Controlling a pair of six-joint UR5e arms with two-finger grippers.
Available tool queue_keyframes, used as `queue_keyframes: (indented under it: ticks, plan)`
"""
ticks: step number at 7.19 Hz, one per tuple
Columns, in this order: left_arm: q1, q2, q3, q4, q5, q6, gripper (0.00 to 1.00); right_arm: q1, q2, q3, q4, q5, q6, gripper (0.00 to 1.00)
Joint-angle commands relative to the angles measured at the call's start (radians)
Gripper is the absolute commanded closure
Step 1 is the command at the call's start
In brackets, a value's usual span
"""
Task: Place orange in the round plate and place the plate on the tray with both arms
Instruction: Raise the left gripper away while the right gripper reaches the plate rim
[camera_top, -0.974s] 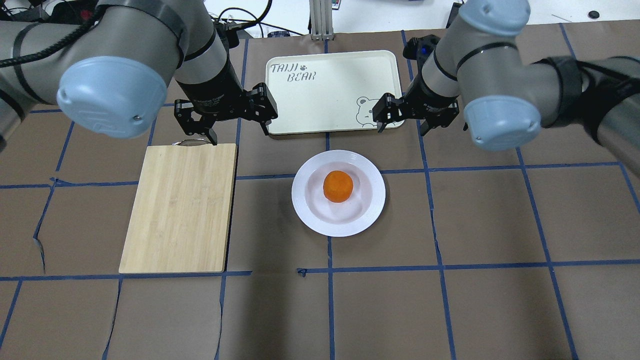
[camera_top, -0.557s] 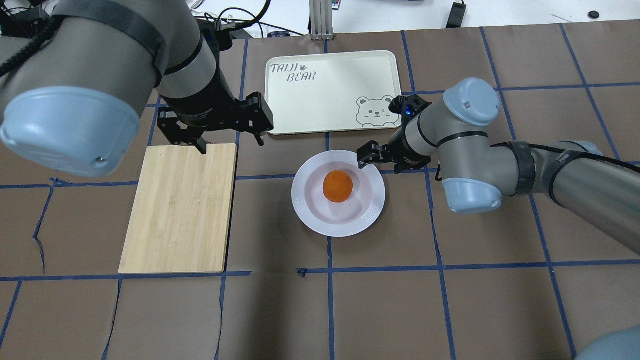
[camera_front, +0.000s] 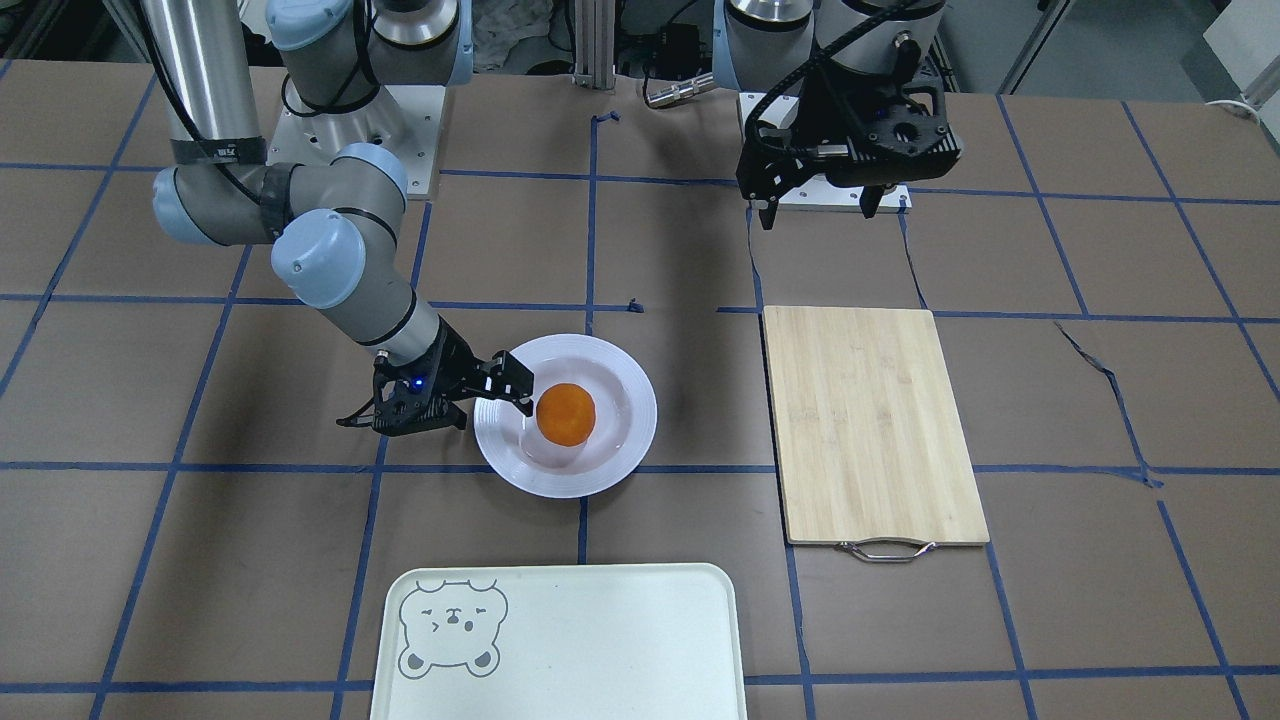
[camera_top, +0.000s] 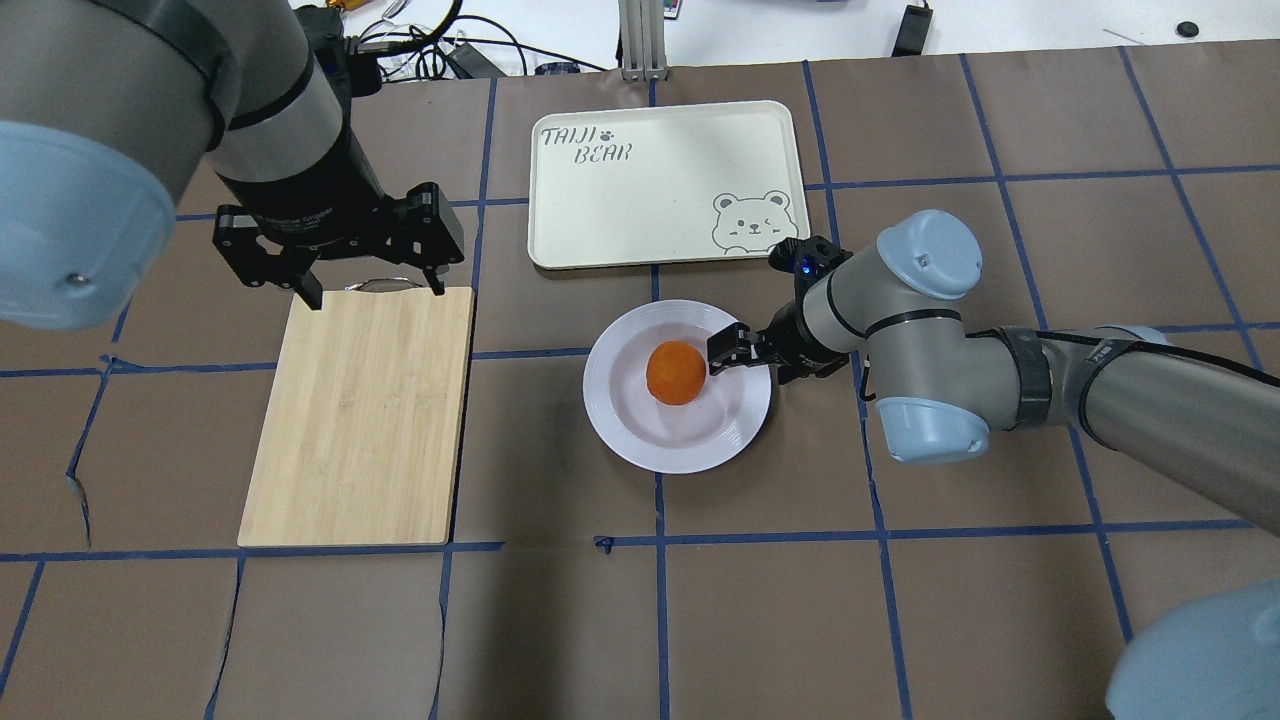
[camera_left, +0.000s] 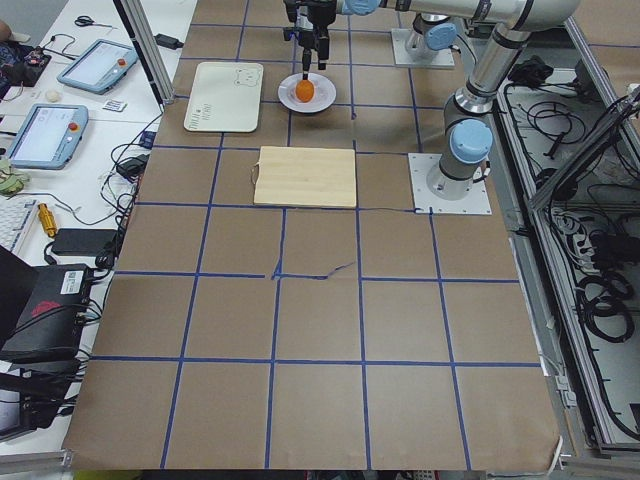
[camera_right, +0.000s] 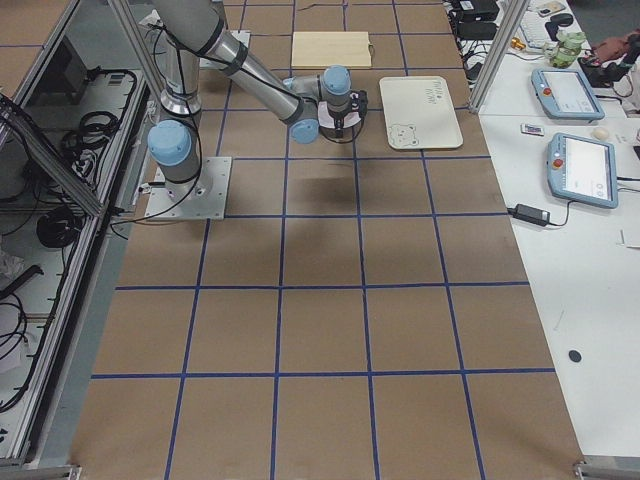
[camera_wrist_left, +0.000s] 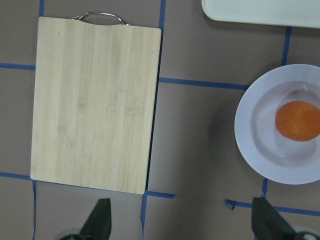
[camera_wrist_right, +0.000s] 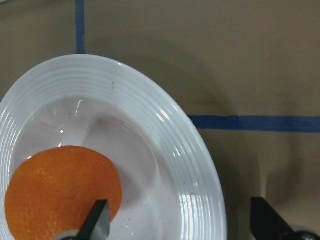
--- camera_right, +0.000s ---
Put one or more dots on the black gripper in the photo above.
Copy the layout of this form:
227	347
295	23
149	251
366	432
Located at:
339	121

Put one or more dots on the white round plate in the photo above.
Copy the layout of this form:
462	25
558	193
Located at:
351	119

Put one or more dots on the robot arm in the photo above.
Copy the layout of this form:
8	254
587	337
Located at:
195	30

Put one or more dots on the cream bear tray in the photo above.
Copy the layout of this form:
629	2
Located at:
419	113

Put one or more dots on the bamboo cutting board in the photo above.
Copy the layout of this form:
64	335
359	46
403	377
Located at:
317	49

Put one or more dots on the black power brick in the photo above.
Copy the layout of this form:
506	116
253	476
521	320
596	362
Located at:
478	30

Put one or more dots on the small white card box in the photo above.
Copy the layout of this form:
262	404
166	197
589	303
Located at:
532	130

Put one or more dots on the brass cylinder tool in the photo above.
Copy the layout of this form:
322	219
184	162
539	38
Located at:
517	44

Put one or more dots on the black power adapter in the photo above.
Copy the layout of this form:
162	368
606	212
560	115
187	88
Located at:
530	214

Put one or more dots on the white keyboard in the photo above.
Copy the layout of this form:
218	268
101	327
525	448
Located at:
532	28

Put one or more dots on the blue teach pendant far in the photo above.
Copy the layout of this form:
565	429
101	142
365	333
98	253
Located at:
566	95

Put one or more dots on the blue teach pendant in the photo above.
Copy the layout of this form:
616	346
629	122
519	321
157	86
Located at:
566	95
583	170

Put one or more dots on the green plush toy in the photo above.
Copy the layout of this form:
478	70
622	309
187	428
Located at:
565	50

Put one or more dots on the blue teach pendant near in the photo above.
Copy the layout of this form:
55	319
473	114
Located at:
583	170

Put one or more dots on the beige egg ball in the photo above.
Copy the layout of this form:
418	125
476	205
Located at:
600	133

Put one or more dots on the black round cap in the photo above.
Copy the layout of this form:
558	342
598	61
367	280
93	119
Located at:
575	356

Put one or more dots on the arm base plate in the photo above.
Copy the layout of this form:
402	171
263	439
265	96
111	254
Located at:
204	198
243	36

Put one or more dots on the aluminium frame post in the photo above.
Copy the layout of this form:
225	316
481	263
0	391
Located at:
512	16

